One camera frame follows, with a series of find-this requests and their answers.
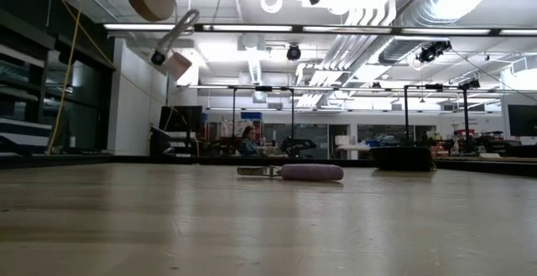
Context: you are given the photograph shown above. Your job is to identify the purple handled pliers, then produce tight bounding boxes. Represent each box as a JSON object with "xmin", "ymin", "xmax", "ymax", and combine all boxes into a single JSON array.
[{"xmin": 236, "ymin": 163, "xmax": 345, "ymax": 182}]

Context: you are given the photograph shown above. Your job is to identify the silver ventilation duct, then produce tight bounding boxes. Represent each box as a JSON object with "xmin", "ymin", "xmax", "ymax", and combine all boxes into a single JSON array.
[{"xmin": 379, "ymin": 0, "xmax": 475, "ymax": 65}]

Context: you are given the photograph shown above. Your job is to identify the black overhead rig frame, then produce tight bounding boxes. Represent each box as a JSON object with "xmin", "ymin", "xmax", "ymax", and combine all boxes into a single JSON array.
[
  {"xmin": 232, "ymin": 85, "xmax": 295, "ymax": 139},
  {"xmin": 403, "ymin": 81, "xmax": 482, "ymax": 143}
]

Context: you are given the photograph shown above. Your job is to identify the black monitor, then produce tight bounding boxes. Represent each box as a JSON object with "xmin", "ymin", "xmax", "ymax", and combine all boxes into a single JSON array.
[
  {"xmin": 507, "ymin": 104, "xmax": 537, "ymax": 138},
  {"xmin": 159, "ymin": 105, "xmax": 204, "ymax": 133}
]

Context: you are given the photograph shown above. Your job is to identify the dark storage shelving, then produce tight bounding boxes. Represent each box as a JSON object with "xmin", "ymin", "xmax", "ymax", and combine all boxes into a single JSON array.
[{"xmin": 0, "ymin": 0, "xmax": 117, "ymax": 156}]

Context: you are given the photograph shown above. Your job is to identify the fluorescent light strip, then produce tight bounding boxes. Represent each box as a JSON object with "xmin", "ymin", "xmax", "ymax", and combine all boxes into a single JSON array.
[
  {"xmin": 498, "ymin": 29, "xmax": 537, "ymax": 37},
  {"xmin": 400, "ymin": 28, "xmax": 492, "ymax": 36},
  {"xmin": 103, "ymin": 23, "xmax": 177, "ymax": 32},
  {"xmin": 195, "ymin": 24, "xmax": 294, "ymax": 33},
  {"xmin": 301, "ymin": 25, "xmax": 394, "ymax": 34}
]

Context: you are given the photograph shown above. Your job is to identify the white cable coil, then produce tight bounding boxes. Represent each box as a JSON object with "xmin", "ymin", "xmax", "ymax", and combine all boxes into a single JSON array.
[{"xmin": 259, "ymin": 0, "xmax": 284, "ymax": 15}]

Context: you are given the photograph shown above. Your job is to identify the person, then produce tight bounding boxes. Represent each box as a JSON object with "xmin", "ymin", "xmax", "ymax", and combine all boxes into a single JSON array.
[{"xmin": 238, "ymin": 124, "xmax": 261, "ymax": 158}]

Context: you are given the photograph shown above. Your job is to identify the dark calculator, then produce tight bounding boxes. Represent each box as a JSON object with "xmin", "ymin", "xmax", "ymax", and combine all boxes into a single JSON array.
[{"xmin": 368, "ymin": 145, "xmax": 437, "ymax": 173}]

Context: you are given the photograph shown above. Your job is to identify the yellow cable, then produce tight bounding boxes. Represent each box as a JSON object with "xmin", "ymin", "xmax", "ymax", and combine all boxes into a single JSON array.
[{"xmin": 44, "ymin": 0, "xmax": 87, "ymax": 155}]

